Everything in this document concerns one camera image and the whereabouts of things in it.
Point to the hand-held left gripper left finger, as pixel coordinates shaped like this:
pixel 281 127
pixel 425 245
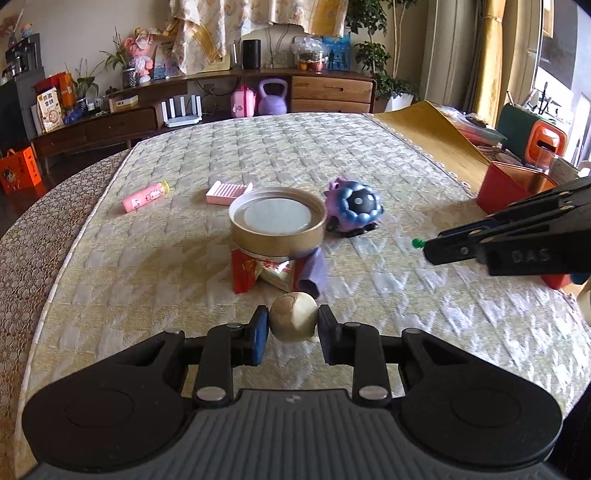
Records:
pixel 262 339

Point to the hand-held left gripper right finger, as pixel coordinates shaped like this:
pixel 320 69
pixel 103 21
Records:
pixel 323 339

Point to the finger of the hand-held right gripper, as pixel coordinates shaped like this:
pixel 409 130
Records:
pixel 577 198
pixel 452 249

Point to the small green pin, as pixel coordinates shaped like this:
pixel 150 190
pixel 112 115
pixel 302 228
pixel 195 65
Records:
pixel 418 242

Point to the beige round ball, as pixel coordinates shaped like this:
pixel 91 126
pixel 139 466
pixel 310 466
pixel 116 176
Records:
pixel 293 318

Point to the red snack packet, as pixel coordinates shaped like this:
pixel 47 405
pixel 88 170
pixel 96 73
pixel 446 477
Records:
pixel 244 273

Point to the red box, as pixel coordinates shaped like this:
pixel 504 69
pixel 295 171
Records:
pixel 498 194

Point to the purple blue toy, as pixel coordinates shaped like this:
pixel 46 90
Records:
pixel 353 205

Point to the round gold tin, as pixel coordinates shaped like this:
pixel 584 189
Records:
pixel 277 217

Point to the pink tube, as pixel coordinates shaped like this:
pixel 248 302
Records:
pixel 143 197

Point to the green orange appliance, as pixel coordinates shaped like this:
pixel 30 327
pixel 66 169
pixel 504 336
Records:
pixel 547 143

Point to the golden table runner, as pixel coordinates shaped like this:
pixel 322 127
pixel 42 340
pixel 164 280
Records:
pixel 429 134

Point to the stack of books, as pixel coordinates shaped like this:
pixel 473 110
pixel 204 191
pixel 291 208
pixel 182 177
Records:
pixel 480 131

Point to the cream quilted table cover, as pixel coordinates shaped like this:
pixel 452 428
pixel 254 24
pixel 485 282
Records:
pixel 138 277

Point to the pink soap dish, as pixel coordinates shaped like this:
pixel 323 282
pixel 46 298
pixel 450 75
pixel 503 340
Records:
pixel 228 193

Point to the yellow curtain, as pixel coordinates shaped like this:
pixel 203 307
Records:
pixel 491 60

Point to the potted plant in white pot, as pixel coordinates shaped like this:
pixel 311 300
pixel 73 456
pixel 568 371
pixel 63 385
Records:
pixel 369 50

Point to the white router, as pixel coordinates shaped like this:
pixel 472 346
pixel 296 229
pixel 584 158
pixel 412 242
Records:
pixel 182 121

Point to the purple kettlebell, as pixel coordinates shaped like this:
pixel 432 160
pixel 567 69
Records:
pixel 273 99

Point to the pink toy suitcase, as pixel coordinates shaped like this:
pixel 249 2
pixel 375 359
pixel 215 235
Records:
pixel 243 104

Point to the plastic bag of fruit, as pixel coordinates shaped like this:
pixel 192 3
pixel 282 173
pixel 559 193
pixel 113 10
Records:
pixel 309 57

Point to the brown lace tablecloth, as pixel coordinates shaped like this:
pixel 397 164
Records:
pixel 37 240

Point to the wooden sideboard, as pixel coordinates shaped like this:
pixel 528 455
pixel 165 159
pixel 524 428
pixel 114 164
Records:
pixel 115 127

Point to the yellow cardboard box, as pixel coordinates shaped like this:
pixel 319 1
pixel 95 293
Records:
pixel 123 104

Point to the black speaker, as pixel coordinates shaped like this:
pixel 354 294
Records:
pixel 251 54

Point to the small plant in grey pot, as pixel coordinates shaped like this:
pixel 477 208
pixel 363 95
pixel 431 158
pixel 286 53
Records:
pixel 129 76

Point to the orange gift bag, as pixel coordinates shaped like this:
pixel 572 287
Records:
pixel 18 170

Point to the pink plush doll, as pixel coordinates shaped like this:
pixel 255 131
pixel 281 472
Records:
pixel 143 55

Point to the small green potted plant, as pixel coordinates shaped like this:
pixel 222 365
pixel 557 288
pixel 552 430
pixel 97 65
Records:
pixel 83 85

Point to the orange white snack bag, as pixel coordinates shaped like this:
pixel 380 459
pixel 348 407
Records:
pixel 50 110

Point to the floral cloth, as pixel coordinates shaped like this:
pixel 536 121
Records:
pixel 207 27

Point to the orange paper bag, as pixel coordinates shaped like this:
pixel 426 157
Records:
pixel 62 90

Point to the black cabinet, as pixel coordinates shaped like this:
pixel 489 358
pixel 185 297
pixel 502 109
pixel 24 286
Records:
pixel 16 110

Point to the coffee machine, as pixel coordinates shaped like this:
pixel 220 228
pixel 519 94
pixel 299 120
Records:
pixel 23 55

